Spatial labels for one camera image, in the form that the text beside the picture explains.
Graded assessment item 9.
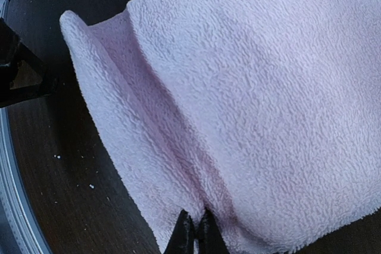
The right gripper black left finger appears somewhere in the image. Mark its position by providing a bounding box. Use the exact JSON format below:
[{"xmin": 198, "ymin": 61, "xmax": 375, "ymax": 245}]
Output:
[{"xmin": 164, "ymin": 210, "xmax": 195, "ymax": 254}]

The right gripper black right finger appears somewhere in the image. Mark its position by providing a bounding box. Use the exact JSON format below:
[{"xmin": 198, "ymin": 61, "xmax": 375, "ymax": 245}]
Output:
[{"xmin": 198, "ymin": 209, "xmax": 229, "ymax": 254}]

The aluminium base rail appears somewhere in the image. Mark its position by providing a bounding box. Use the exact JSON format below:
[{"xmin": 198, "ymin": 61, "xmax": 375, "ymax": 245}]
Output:
[{"xmin": 1, "ymin": 108, "xmax": 51, "ymax": 253}]

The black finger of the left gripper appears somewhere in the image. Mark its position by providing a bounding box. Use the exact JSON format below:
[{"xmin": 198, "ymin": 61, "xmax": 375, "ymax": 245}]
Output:
[{"xmin": 1, "ymin": 18, "xmax": 58, "ymax": 108}]

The pink towel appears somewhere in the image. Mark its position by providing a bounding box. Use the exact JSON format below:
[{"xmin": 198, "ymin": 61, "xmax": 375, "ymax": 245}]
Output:
[{"xmin": 60, "ymin": 0, "xmax": 380, "ymax": 253}]

